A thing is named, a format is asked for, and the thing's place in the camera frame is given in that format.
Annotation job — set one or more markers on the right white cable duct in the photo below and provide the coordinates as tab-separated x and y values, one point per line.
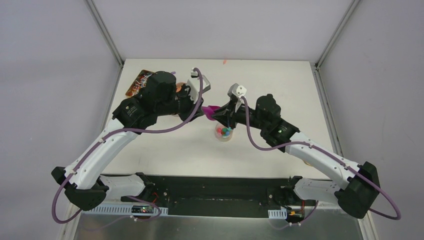
278	214

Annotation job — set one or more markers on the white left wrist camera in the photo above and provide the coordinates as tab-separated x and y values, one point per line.
197	83

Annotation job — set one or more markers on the yellow lollipop box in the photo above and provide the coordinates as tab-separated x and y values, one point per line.
139	83

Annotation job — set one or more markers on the aluminium frame post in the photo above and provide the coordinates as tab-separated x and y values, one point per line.
107	37
352	7

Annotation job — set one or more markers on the white cable duct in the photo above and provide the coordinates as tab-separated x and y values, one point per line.
278	214
127	210

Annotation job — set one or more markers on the left aluminium frame post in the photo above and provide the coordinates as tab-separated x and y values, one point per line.
107	37

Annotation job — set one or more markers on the left white cable duct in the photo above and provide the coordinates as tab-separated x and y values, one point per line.
127	210

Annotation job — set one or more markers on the pink gummy candy box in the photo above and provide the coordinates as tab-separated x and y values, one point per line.
179	86

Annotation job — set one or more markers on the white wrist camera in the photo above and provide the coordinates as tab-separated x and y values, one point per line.
197	83
235	93

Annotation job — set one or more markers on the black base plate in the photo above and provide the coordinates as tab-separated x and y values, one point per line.
219	196

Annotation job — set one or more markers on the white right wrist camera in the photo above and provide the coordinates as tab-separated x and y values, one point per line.
235	93

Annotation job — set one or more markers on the right aluminium frame post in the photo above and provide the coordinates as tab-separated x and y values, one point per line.
352	7

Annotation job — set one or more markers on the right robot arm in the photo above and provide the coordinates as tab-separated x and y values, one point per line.
352	186

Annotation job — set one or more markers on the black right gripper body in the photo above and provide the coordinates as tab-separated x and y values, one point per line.
239	117

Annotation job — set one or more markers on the magenta plastic scoop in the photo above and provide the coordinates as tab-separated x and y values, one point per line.
209	111

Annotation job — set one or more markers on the clear plastic jar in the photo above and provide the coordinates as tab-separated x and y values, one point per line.
223	133

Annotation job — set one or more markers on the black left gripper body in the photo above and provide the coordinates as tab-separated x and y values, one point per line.
192	103

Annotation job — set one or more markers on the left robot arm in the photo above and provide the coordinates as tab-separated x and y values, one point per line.
83	181

